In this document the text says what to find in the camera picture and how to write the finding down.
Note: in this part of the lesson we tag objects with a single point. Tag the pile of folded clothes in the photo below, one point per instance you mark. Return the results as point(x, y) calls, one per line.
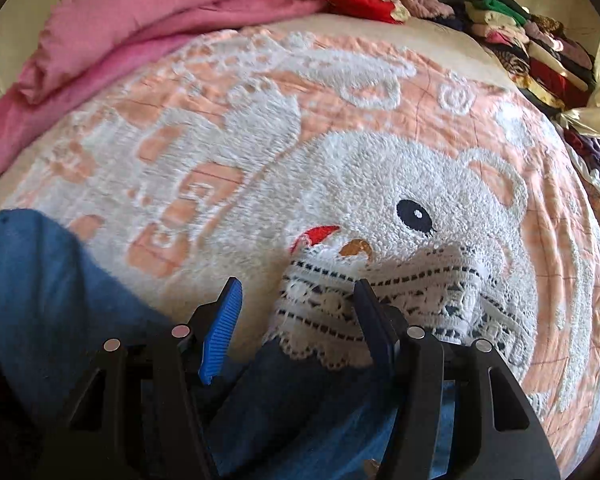
point(540, 55)

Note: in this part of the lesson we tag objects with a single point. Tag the cream curtain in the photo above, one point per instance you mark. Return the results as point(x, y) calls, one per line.
point(595, 120)

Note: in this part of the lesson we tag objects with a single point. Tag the mauve fluffy cloth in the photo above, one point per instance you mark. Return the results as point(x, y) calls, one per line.
point(420, 2)

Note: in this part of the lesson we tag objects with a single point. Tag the blue denim jeans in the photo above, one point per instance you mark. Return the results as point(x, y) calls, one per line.
point(55, 285)

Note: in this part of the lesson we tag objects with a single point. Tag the pink quilt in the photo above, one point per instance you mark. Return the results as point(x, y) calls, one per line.
point(130, 10)

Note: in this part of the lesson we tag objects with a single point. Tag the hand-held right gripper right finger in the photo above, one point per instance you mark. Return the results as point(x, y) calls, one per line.
point(372, 320)

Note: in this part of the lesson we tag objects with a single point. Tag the peach and white printed blanket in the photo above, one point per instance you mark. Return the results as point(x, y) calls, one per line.
point(280, 160)

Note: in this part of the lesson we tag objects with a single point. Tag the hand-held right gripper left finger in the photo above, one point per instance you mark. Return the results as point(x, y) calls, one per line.
point(221, 332)

